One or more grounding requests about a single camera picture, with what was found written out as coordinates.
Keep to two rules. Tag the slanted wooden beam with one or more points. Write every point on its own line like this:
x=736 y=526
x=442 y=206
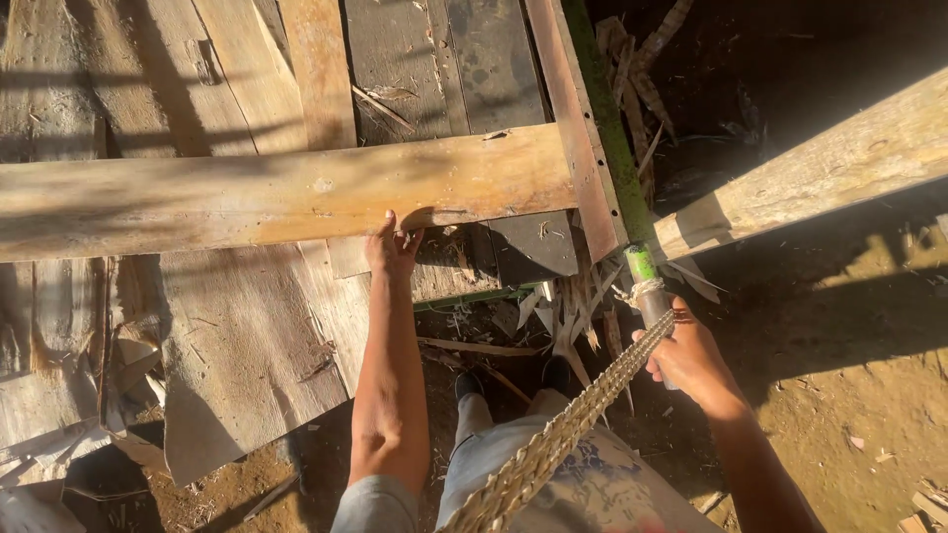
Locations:
x=800 y=174

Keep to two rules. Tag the person's left hand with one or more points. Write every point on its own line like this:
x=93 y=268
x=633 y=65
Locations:
x=389 y=250

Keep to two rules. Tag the pile of wooden boards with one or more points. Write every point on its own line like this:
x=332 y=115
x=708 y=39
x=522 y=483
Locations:
x=222 y=222

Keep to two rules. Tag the person's black shoe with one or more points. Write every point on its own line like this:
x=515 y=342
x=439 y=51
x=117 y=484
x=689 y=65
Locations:
x=555 y=372
x=468 y=384

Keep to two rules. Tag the heap of bamboo scraps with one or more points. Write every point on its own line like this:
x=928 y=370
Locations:
x=570 y=318

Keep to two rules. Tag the person's black left shoe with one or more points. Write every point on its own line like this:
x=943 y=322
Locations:
x=468 y=384

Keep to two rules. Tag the person's right fingers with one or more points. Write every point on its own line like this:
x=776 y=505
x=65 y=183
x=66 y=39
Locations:
x=655 y=352

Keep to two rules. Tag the person's right hand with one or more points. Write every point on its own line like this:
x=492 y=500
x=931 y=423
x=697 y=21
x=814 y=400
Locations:
x=685 y=354

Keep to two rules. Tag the person's black right shoe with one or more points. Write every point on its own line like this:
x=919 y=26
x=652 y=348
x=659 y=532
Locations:
x=555 y=372

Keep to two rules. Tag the green bamboo pole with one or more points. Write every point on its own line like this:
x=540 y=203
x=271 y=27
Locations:
x=609 y=118

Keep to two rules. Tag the long horizontal wooden beam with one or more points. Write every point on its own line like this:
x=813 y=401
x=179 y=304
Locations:
x=281 y=189

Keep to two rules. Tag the person's grey trousers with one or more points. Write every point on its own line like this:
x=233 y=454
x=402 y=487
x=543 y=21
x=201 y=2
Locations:
x=503 y=459

